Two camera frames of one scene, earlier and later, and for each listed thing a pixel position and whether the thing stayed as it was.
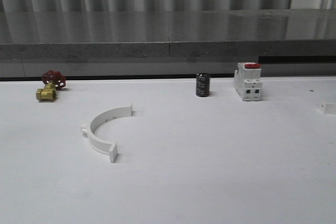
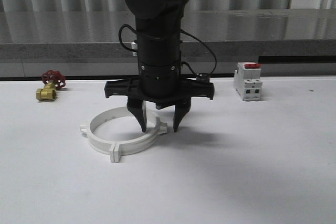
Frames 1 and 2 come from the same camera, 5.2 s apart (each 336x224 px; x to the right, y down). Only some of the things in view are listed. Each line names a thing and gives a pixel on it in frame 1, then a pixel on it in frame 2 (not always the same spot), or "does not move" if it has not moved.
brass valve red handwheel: x=53 y=81 does not move
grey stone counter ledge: x=167 y=34 does not move
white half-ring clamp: x=327 y=108 → x=138 y=144
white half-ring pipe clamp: x=97 y=144 does not move
